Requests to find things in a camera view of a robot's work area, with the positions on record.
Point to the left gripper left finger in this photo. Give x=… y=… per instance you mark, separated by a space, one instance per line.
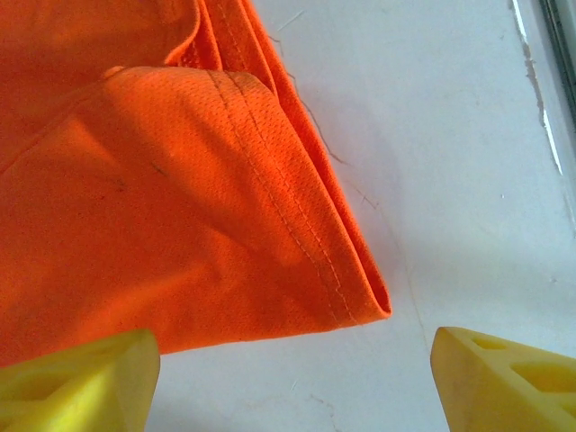
x=81 y=387

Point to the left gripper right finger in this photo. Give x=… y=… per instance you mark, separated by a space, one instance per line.
x=508 y=387

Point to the orange t-shirt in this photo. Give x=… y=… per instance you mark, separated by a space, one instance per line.
x=157 y=202

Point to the aluminium table frame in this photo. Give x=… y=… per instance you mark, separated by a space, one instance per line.
x=560 y=36

